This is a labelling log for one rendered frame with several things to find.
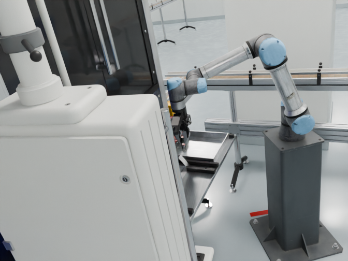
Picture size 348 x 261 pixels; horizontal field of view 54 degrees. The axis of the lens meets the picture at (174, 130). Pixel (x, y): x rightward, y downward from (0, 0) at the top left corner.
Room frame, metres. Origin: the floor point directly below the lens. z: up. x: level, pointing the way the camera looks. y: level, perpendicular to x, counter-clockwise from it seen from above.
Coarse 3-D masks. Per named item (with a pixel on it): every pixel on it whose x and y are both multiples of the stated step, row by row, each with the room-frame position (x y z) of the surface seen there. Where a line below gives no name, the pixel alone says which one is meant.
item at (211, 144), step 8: (192, 136) 1.73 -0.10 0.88; (200, 136) 1.71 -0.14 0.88; (208, 136) 1.69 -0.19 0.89; (216, 136) 1.66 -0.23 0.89; (224, 136) 1.64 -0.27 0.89; (192, 144) 1.63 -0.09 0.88; (200, 144) 1.62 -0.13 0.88; (208, 144) 1.60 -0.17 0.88; (216, 144) 1.59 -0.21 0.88; (224, 144) 1.55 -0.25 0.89; (184, 152) 1.57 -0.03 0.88; (192, 152) 1.55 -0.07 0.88; (200, 152) 1.54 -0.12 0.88; (208, 152) 1.52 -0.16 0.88; (216, 152) 1.46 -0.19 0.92; (200, 160) 1.44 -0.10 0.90; (208, 160) 1.42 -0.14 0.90; (216, 160) 1.44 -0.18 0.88
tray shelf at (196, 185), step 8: (232, 144) 1.59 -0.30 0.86; (224, 152) 1.50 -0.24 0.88; (216, 168) 1.37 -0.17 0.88; (184, 176) 1.36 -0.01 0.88; (192, 176) 1.34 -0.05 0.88; (200, 176) 1.33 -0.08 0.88; (208, 176) 1.32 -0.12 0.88; (184, 184) 1.29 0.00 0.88; (192, 184) 1.28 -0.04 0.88; (200, 184) 1.27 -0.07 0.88; (208, 184) 1.26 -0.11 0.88; (184, 192) 1.23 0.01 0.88; (192, 192) 1.22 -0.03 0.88; (200, 192) 1.21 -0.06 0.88; (192, 200) 1.17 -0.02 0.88; (200, 200) 1.16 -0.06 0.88; (192, 216) 1.07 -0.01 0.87
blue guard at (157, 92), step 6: (156, 90) 1.79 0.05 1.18; (156, 96) 1.77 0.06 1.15; (162, 102) 1.82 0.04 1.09; (0, 234) 0.84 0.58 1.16; (0, 240) 0.83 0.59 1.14; (0, 246) 0.82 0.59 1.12; (0, 252) 0.81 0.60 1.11; (6, 252) 0.83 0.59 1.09; (0, 258) 0.81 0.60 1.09; (6, 258) 0.82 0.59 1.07; (12, 258) 0.83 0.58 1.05
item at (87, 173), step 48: (96, 96) 0.73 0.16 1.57; (144, 96) 0.73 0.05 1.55; (0, 144) 0.71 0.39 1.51; (48, 144) 0.66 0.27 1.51; (96, 144) 0.61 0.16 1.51; (144, 144) 0.63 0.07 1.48; (0, 192) 0.74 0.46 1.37; (48, 192) 0.68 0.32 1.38; (96, 192) 0.63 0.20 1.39; (144, 192) 0.60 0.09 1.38; (48, 240) 0.70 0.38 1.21; (96, 240) 0.65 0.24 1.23; (144, 240) 0.60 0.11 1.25
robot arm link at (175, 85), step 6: (174, 78) 1.60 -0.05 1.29; (180, 78) 1.59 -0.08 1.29; (168, 84) 1.57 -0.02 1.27; (174, 84) 1.56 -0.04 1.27; (180, 84) 1.57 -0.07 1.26; (168, 90) 1.58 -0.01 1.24; (174, 90) 1.56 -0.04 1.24; (180, 90) 1.56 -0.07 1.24; (174, 96) 1.56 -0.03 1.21; (180, 96) 1.56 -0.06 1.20; (174, 102) 1.56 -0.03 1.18
